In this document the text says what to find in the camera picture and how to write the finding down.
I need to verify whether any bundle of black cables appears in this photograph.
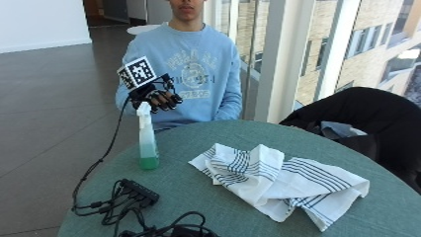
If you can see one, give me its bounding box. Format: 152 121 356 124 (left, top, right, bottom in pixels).
71 179 221 237

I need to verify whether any black cable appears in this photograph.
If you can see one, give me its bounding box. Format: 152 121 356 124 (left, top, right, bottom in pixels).
69 96 133 211

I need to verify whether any black jacket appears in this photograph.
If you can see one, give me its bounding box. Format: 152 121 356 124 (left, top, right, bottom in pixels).
277 86 421 196

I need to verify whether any white round table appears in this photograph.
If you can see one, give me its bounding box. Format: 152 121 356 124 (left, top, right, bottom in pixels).
125 24 162 36

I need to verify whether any white blue-striped dish towel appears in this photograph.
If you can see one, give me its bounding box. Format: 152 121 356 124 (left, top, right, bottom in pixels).
186 142 370 233

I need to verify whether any white marker cube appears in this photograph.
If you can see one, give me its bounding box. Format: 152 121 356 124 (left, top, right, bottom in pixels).
116 55 158 92

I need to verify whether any black adapter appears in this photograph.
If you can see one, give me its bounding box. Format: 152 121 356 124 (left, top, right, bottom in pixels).
169 224 221 237

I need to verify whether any the person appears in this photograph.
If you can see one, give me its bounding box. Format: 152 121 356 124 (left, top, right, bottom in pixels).
115 0 244 131

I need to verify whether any black cable hub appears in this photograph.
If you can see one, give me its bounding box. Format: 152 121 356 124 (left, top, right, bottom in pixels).
119 178 161 205

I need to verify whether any spray bottle with green liquid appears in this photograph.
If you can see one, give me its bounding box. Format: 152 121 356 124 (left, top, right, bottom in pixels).
136 101 160 171

